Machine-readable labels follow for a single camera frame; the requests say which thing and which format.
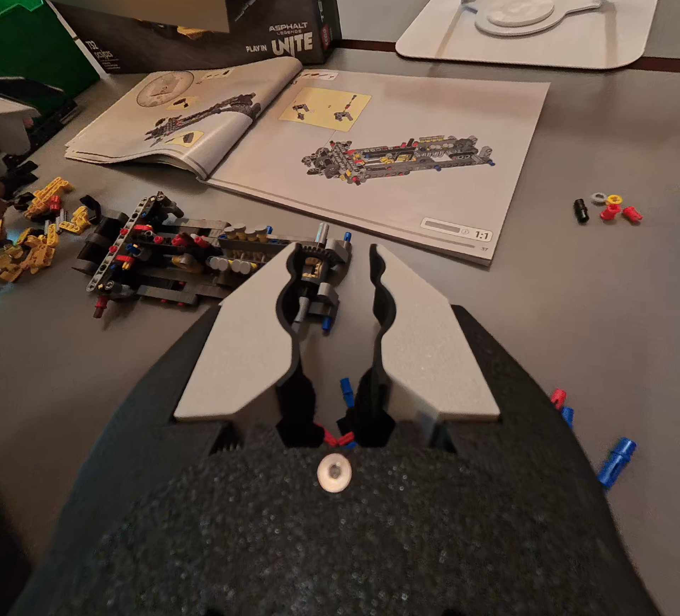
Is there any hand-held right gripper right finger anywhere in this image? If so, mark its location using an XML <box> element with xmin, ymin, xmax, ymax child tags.
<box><xmin>339</xmin><ymin>243</ymin><xmax>502</xmax><ymax>434</ymax></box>

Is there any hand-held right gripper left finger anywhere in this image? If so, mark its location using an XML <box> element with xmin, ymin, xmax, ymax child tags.
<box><xmin>174</xmin><ymin>241</ymin><xmax>318</xmax><ymax>434</ymax></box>

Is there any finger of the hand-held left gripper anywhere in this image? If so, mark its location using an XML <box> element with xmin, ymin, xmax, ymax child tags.
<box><xmin>0</xmin><ymin>97</ymin><xmax>41</xmax><ymax>156</ymax></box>

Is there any grey lego car chassis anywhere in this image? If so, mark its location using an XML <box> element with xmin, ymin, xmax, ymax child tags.
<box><xmin>72</xmin><ymin>190</ymin><xmax>354</xmax><ymax>334</ymax></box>

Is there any black lego panel piece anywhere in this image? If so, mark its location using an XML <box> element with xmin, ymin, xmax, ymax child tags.
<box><xmin>0</xmin><ymin>158</ymin><xmax>42</xmax><ymax>198</ymax></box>

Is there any pile of yellow lego pieces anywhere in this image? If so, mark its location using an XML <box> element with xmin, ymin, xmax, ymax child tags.
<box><xmin>0</xmin><ymin>176</ymin><xmax>92</xmax><ymax>284</ymax></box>

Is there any blue lego pin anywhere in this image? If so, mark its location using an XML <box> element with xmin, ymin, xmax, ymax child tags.
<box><xmin>595</xmin><ymin>437</ymin><xmax>638</xmax><ymax>490</ymax></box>

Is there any lego instruction booklet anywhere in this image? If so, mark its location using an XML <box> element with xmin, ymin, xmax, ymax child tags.
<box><xmin>64</xmin><ymin>56</ymin><xmax>551</xmax><ymax>268</ymax></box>

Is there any green plastic bin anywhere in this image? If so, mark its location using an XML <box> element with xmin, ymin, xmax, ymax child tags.
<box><xmin>0</xmin><ymin>0</ymin><xmax>103</xmax><ymax>116</ymax></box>

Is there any white document stand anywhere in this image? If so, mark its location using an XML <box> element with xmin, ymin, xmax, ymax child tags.
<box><xmin>395</xmin><ymin>0</ymin><xmax>662</xmax><ymax>71</ymax></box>

